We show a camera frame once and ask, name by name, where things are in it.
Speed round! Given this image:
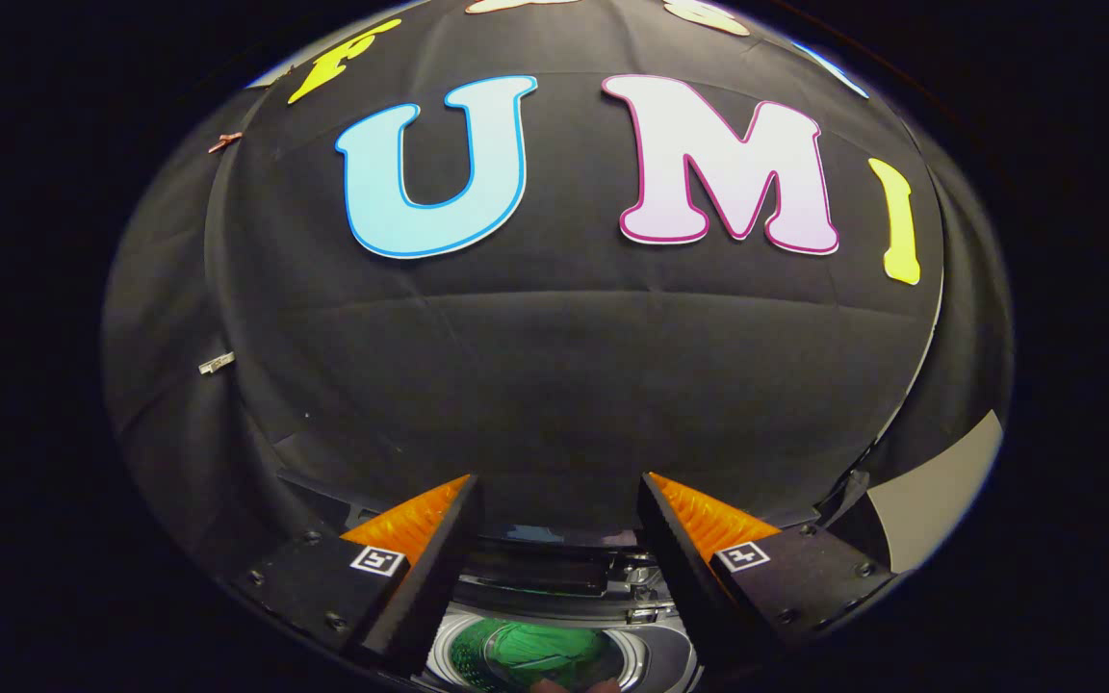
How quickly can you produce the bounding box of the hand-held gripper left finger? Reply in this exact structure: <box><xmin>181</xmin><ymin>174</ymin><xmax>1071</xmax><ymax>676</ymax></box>
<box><xmin>232</xmin><ymin>474</ymin><xmax>486</xmax><ymax>675</ymax></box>

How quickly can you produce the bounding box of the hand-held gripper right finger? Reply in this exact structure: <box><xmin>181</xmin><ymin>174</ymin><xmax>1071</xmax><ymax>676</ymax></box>
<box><xmin>635</xmin><ymin>472</ymin><xmax>898</xmax><ymax>667</ymax></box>

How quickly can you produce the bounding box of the grey washing machine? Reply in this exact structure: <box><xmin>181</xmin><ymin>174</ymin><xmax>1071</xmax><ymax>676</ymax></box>
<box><xmin>425</xmin><ymin>525</ymin><xmax>705</xmax><ymax>693</ymax></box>

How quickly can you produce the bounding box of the green polo shirt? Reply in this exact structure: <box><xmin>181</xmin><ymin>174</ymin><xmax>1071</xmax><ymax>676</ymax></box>
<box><xmin>449</xmin><ymin>621</ymin><xmax>623</xmax><ymax>690</ymax></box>

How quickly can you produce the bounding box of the black backdrop cloth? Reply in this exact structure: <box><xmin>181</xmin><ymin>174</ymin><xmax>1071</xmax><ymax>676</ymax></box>
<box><xmin>102</xmin><ymin>0</ymin><xmax>1013</xmax><ymax>578</ymax></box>

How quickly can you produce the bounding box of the grey cabinet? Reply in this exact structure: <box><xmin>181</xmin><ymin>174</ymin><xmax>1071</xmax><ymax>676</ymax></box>
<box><xmin>867</xmin><ymin>411</ymin><xmax>1004</xmax><ymax>575</ymax></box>

